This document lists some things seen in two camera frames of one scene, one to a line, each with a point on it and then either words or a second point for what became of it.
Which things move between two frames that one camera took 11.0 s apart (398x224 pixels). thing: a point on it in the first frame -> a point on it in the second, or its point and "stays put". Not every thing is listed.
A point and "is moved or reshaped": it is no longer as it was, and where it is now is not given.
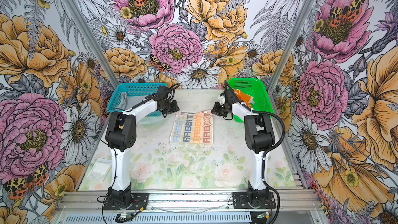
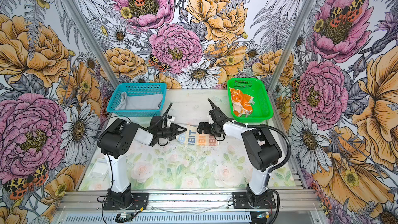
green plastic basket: [254, 88] stays put
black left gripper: [174, 109] -> [173, 127]
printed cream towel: [193, 127] is moved or reshaped
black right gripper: [215, 110] -> [206, 130]
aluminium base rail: [297, 207] stays put
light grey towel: [128, 101] stays put
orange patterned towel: [244, 98] stays put
